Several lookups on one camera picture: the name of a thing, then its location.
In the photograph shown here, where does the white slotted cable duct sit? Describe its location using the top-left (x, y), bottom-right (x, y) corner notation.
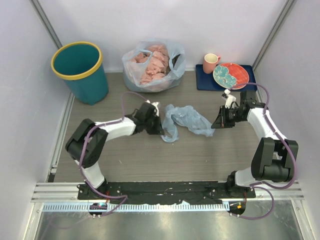
top-left (42, 201), bottom-right (230, 214)

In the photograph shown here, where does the dark blue tray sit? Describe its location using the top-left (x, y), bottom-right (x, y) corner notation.
top-left (195, 64), bottom-right (256, 92)

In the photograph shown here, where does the teal trash bin yellow rim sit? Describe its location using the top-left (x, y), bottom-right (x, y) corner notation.
top-left (51, 41), bottom-right (109, 105)

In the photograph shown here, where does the pink ceramic mug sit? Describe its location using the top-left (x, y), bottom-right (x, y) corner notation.
top-left (202, 53), bottom-right (221, 74)

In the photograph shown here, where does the light blue plastic bag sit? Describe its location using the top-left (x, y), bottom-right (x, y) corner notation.
top-left (161, 104), bottom-right (215, 143)

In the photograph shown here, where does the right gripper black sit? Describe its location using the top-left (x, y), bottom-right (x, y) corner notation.
top-left (212, 105), bottom-right (246, 129)

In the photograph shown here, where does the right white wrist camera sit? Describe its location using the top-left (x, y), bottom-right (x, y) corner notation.
top-left (221, 89), bottom-right (236, 109)

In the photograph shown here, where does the red blue floral plate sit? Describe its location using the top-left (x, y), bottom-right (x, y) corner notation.
top-left (212, 62), bottom-right (250, 90)

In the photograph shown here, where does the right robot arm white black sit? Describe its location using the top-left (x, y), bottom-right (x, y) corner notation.
top-left (211, 89), bottom-right (299, 198)

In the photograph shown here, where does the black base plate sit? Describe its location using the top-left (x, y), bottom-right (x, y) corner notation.
top-left (77, 180), bottom-right (256, 206)

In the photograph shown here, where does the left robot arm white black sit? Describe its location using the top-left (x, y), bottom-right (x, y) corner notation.
top-left (65, 100), bottom-right (164, 200)

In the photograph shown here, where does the plastic bag with pink trash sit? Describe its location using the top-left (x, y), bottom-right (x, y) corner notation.
top-left (122, 38), bottom-right (187, 93)

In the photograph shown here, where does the aluminium frame rail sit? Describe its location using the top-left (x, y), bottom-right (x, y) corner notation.
top-left (31, 181), bottom-right (305, 203)

